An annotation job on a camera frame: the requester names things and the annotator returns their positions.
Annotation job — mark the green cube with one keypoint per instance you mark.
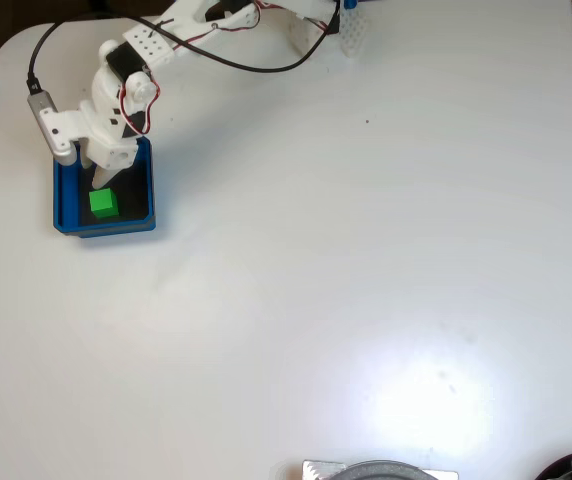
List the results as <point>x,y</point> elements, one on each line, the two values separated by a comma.
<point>102,202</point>

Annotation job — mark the blue box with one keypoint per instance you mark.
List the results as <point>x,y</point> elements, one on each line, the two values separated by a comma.
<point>116,230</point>

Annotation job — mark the silver metal plate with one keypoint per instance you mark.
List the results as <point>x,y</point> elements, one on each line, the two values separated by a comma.
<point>318,471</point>

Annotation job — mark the silver camera box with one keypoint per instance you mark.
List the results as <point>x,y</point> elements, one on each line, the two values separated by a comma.
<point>63,152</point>

